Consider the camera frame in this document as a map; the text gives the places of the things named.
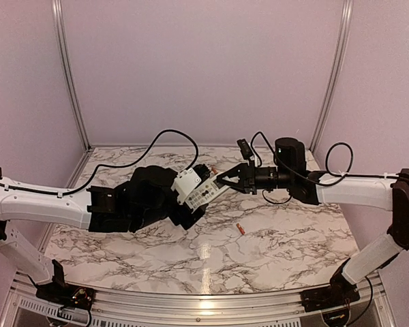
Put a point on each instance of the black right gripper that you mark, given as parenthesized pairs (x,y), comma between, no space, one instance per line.
(247,183)

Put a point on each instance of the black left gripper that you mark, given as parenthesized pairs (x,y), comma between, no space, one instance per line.
(183,217)

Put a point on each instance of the grey white remote control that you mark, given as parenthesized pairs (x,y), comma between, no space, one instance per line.
(205,193)

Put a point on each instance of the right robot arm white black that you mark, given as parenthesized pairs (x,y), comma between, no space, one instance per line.
(389,192)

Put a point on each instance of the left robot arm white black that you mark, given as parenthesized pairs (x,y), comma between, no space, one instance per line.
(152,194)

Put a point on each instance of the orange battery near centre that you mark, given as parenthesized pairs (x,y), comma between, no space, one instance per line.
(240,228)

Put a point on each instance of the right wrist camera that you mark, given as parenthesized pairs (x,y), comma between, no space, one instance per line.
(245,149)

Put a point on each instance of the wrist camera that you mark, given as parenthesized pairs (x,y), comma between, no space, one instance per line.
(184,183)
(245,149)

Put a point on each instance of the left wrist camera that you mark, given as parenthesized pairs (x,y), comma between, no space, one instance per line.
(184,183)

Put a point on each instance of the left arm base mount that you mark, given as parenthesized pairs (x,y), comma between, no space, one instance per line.
(65,294)

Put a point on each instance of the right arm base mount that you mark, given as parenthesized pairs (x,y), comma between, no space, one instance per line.
(327,296)

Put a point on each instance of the front aluminium rail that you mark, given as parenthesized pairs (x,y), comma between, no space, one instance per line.
(128,308)

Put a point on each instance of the right aluminium frame post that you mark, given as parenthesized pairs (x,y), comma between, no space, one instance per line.
(337,64)

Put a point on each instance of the aluminium frame post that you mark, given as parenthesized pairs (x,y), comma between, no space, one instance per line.
(337,64)
(64,54)

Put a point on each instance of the left aluminium frame post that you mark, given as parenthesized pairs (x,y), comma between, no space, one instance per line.
(64,54)

